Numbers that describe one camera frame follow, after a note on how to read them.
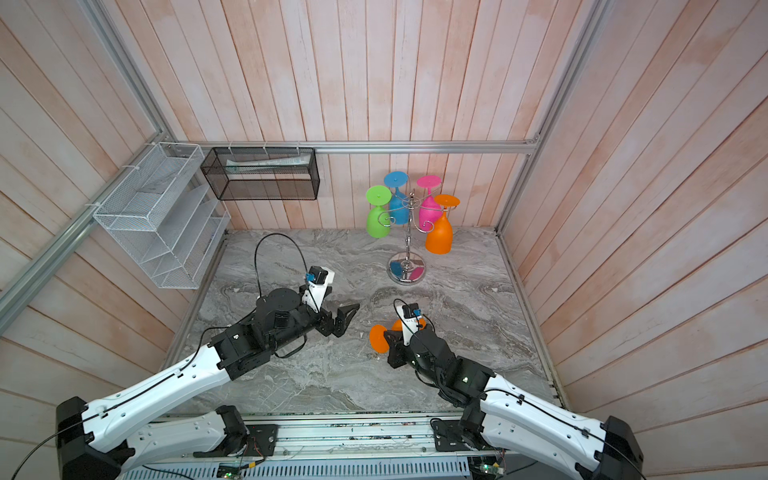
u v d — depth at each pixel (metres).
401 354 0.66
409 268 1.07
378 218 0.91
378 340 0.77
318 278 0.58
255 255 1.14
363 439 0.75
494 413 0.51
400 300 1.01
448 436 0.73
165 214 0.73
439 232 0.86
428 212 0.92
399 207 0.93
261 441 0.73
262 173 1.04
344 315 0.61
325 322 0.61
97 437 0.39
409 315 0.65
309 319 0.59
